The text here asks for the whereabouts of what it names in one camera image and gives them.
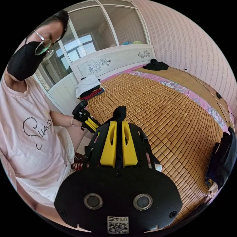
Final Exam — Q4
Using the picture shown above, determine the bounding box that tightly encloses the person's left forearm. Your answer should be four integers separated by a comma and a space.
49, 111, 74, 128

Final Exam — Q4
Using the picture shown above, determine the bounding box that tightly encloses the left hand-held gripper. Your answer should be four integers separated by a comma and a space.
72, 109, 101, 134

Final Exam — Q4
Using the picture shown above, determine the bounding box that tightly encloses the heap of dark clothes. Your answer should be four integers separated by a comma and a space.
205, 126, 237, 194

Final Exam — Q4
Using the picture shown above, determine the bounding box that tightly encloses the person's left hand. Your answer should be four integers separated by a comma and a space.
73, 118, 84, 130

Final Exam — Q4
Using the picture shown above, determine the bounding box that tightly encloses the person's body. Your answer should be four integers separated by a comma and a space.
0, 9, 95, 206

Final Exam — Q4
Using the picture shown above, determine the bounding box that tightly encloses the person's right forearm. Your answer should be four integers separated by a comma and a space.
31, 199, 63, 223

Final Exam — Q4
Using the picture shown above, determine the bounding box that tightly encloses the black short sleeve shirt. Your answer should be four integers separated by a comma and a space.
106, 105, 127, 168

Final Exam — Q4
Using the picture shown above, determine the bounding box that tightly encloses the window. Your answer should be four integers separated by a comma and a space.
34, 0, 151, 91

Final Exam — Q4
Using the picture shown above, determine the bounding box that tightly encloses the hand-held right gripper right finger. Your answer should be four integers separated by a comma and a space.
121, 120, 138, 167

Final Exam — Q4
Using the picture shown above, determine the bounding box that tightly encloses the bed with woven mat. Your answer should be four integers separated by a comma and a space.
69, 44, 234, 220

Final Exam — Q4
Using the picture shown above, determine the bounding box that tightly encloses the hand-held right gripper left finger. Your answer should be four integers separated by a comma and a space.
100, 120, 118, 168

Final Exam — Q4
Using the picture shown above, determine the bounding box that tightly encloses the red striped cloth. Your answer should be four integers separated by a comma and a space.
71, 152, 90, 170

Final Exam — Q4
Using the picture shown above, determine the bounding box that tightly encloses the white cupboard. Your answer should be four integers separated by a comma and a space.
47, 74, 82, 116

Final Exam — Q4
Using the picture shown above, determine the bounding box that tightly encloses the black garment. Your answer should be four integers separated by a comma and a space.
142, 58, 169, 71

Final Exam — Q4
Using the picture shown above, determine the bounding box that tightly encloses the pile of clothes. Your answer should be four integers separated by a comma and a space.
75, 74, 105, 101

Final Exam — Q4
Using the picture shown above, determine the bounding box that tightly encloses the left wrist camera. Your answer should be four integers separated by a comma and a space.
73, 100, 89, 113

